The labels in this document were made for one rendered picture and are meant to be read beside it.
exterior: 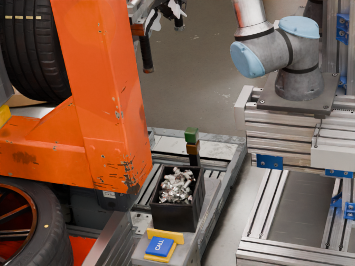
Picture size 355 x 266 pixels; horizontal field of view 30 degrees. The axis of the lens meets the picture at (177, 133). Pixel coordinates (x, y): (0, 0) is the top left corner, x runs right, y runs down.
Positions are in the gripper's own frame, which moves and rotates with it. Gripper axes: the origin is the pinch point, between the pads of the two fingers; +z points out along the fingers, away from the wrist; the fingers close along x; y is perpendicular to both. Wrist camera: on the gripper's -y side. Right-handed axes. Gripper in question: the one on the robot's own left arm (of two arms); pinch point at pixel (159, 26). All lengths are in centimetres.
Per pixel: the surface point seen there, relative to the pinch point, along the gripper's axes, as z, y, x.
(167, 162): -4, 78, 73
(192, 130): 23.4, 26.7, 7.2
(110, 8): 12.9, -25.0, -7.4
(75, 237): 52, 26, 61
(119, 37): 15.6, -16.6, -2.2
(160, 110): -50, 94, 102
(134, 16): -11.5, 0.5, 14.8
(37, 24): -6.4, -20.8, 40.3
